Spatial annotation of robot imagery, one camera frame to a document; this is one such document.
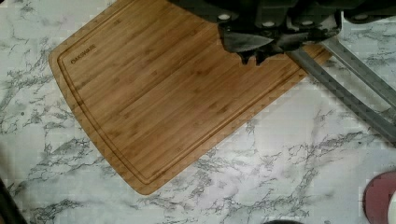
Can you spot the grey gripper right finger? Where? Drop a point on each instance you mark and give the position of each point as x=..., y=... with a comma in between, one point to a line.
x=382, y=126

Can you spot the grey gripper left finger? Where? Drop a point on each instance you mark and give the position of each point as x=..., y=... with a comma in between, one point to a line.
x=361, y=70

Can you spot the dark red round object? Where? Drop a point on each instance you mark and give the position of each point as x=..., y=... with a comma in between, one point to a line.
x=377, y=197

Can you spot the bamboo cutting board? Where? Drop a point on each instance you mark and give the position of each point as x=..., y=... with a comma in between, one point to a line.
x=153, y=88

